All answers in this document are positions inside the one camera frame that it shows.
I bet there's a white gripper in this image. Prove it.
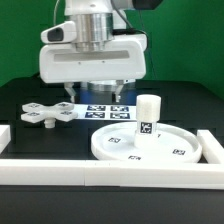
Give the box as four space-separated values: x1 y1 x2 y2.
39 21 147 103

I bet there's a white round table top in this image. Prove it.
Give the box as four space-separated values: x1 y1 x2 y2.
91 122 202 163

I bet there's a white sheet with fiducial markers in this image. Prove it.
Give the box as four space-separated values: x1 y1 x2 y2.
73 104 136 121

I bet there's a white cross-shaped table base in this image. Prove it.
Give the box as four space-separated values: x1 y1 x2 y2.
21 102 78 129

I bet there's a white left fence block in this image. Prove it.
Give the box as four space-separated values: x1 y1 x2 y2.
0 125 11 154

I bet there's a white front fence bar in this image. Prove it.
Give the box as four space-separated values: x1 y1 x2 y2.
0 159 224 190

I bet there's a white fence bar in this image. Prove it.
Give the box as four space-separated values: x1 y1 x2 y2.
0 159 224 190
197 130 224 165

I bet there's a white right fence bar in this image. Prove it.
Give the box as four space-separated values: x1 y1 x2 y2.
197 130 224 165

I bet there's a white cable on backdrop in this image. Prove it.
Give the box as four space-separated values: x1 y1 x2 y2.
52 0 63 44

